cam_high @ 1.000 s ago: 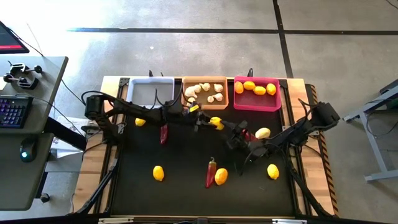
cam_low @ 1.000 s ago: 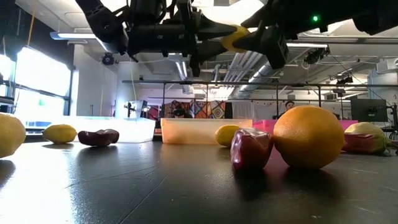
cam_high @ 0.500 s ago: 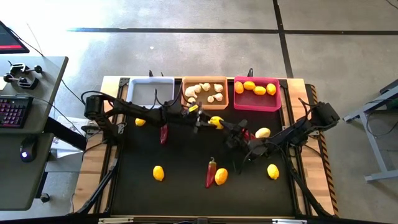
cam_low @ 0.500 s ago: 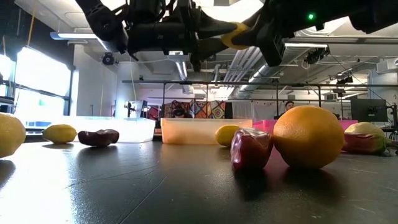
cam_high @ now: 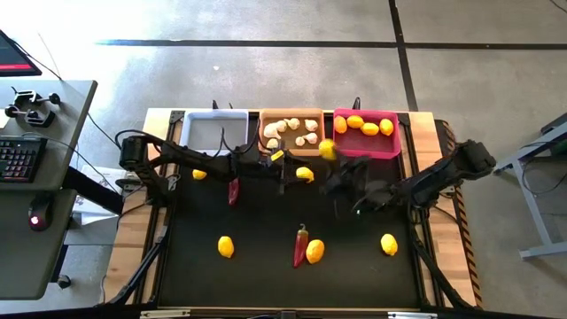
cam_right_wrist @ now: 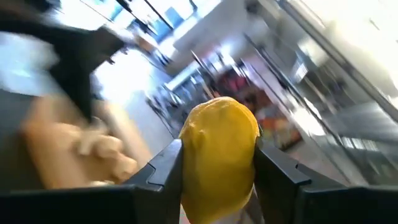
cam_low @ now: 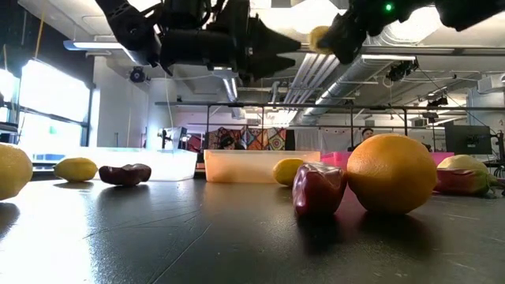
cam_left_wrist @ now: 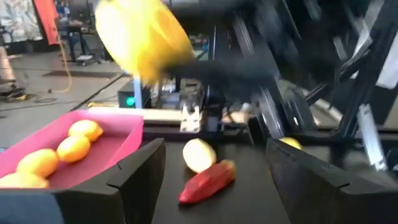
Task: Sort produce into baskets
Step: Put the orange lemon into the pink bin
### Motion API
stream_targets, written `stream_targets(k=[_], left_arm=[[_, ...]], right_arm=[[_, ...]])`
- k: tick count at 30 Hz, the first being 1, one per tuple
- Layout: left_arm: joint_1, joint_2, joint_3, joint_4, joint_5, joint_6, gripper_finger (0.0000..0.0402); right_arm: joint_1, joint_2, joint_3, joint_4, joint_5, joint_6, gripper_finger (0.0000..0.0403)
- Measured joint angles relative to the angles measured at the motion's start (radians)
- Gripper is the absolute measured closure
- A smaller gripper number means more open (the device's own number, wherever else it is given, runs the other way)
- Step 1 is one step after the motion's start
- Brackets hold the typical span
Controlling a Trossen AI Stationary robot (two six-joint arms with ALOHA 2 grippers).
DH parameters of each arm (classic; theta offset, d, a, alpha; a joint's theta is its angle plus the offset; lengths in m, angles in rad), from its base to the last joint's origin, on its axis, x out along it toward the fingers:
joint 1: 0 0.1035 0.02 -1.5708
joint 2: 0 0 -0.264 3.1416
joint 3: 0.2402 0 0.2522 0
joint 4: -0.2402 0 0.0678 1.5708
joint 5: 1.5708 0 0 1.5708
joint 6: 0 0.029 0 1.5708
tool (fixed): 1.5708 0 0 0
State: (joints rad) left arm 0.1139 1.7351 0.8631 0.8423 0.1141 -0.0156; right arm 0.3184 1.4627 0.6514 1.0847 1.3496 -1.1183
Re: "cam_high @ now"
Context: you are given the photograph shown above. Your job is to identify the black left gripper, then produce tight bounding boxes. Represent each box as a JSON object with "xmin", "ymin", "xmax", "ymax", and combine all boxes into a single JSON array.
[{"xmin": 232, "ymin": 148, "xmax": 314, "ymax": 196}]

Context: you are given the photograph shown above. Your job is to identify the dark red pepper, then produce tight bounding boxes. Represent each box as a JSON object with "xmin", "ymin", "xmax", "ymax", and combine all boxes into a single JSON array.
[{"xmin": 228, "ymin": 176, "xmax": 240, "ymax": 207}]

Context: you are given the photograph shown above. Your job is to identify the thick black frame bar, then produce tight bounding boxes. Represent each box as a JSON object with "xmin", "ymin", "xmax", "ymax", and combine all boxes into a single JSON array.
[{"xmin": 63, "ymin": 167, "xmax": 127, "ymax": 214}]

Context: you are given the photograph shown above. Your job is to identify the black desk clamp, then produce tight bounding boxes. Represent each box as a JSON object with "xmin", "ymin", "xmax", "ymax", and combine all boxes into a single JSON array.
[
  {"xmin": 9, "ymin": 86, "xmax": 62, "ymax": 110},
  {"xmin": 4, "ymin": 105, "xmax": 58, "ymax": 129}
]

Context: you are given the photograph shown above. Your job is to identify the pink plastic basket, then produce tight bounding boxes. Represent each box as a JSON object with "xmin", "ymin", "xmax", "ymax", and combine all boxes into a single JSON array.
[{"xmin": 331, "ymin": 107, "xmax": 403, "ymax": 160}]

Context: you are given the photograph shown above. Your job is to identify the orange citrus fruit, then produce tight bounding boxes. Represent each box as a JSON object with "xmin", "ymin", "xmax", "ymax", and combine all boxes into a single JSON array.
[{"xmin": 305, "ymin": 238, "xmax": 326, "ymax": 265}]

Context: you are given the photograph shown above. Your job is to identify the dark desk screen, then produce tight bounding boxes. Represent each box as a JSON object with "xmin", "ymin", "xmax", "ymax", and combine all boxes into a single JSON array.
[{"xmin": 0, "ymin": 28, "xmax": 44, "ymax": 78}]

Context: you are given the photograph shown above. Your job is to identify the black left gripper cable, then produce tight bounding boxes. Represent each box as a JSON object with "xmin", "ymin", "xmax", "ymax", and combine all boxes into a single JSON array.
[{"xmin": 219, "ymin": 118, "xmax": 261, "ymax": 154}]

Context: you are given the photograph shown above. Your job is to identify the black table mat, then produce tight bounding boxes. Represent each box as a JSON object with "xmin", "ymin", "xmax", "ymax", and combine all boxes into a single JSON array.
[{"xmin": 157, "ymin": 110, "xmax": 422, "ymax": 310}]

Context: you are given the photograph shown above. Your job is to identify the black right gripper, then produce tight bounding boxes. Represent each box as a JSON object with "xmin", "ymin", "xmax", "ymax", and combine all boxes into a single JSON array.
[{"xmin": 321, "ymin": 155, "xmax": 400, "ymax": 212}]

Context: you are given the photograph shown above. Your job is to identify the black aluminium table frame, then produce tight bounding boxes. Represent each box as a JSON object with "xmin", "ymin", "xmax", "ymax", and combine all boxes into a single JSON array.
[{"xmin": 132, "ymin": 108, "xmax": 444, "ymax": 311}]

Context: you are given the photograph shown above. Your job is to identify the grey metal stand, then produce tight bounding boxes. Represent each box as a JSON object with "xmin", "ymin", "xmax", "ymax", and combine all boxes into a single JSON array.
[{"xmin": 489, "ymin": 113, "xmax": 567, "ymax": 261}]

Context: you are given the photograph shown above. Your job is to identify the black backlit keyboard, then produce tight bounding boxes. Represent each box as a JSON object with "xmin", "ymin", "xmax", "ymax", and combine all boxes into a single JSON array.
[{"xmin": 0, "ymin": 136, "xmax": 49, "ymax": 184}]

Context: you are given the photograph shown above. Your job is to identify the white paper sheets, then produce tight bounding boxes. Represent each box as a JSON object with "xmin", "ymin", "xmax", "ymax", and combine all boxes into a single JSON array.
[{"xmin": 70, "ymin": 164, "xmax": 130, "ymax": 227}]

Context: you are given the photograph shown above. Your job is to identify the black computer mouse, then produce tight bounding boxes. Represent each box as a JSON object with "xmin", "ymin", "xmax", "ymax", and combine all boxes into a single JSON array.
[{"xmin": 27, "ymin": 200, "xmax": 54, "ymax": 233}]

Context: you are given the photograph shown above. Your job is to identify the white plastic basket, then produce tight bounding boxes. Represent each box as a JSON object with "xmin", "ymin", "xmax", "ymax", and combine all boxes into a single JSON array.
[{"xmin": 179, "ymin": 108, "xmax": 250, "ymax": 157}]

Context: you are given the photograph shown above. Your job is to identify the orange plastic basket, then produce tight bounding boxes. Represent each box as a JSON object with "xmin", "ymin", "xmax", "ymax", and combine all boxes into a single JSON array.
[{"xmin": 258, "ymin": 107, "xmax": 326, "ymax": 158}]

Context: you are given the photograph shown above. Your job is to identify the silver aluminium bracket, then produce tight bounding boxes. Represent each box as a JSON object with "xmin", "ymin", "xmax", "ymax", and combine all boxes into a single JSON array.
[
  {"xmin": 140, "ymin": 308, "xmax": 191, "ymax": 319},
  {"xmin": 388, "ymin": 311, "xmax": 439, "ymax": 319}
]

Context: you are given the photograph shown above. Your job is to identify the yellow black hazard tape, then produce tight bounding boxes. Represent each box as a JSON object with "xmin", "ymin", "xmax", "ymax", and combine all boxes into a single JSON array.
[{"xmin": 442, "ymin": 121, "xmax": 483, "ymax": 307}]

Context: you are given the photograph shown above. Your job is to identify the grey side desk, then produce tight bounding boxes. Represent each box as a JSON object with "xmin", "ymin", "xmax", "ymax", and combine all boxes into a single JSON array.
[{"xmin": 0, "ymin": 79, "xmax": 99, "ymax": 301}]

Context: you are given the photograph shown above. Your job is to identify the long red chili pepper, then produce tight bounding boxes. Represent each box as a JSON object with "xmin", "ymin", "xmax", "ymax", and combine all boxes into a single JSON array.
[{"xmin": 292, "ymin": 222, "xmax": 310, "ymax": 269}]

